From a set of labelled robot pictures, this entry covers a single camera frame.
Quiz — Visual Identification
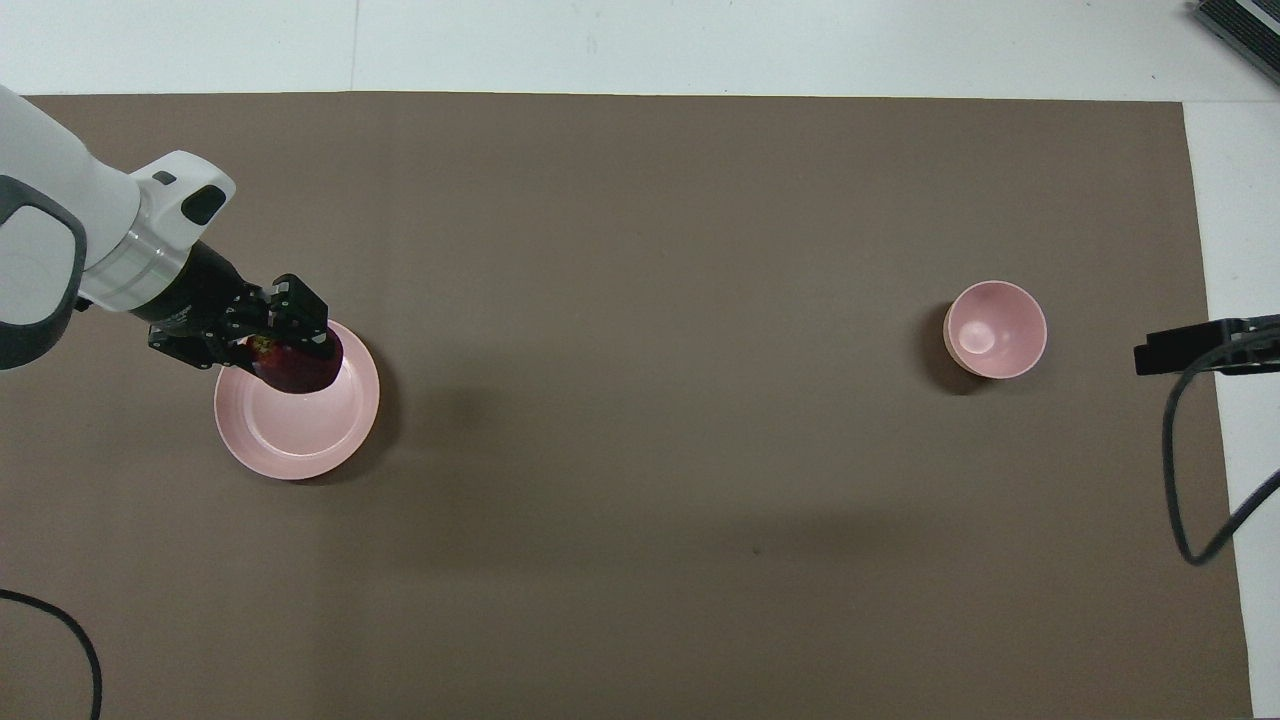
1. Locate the red apple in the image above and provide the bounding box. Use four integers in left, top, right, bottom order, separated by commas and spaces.
243, 335, 345, 396

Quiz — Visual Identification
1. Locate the brown table mat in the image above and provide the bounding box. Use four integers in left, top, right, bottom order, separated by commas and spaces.
0, 92, 1254, 720

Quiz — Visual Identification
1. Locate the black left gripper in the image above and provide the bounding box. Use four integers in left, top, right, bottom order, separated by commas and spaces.
130, 240, 333, 373

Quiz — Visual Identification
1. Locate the grey ribbed device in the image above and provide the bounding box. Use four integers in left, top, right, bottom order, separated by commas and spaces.
1188, 0, 1280, 59

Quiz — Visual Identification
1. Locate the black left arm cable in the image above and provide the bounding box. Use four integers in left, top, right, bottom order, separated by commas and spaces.
0, 589, 104, 720

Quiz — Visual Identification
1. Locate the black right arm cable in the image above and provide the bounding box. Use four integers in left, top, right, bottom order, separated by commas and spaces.
1162, 330, 1280, 566

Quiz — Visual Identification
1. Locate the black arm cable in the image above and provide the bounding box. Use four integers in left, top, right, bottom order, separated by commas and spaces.
0, 589, 104, 720
1162, 330, 1280, 566

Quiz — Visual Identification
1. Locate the pink plate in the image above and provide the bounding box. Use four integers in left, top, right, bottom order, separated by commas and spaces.
214, 320, 382, 481

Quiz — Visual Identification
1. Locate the pink bowl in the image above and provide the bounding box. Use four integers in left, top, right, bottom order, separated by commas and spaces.
943, 280, 1049, 381

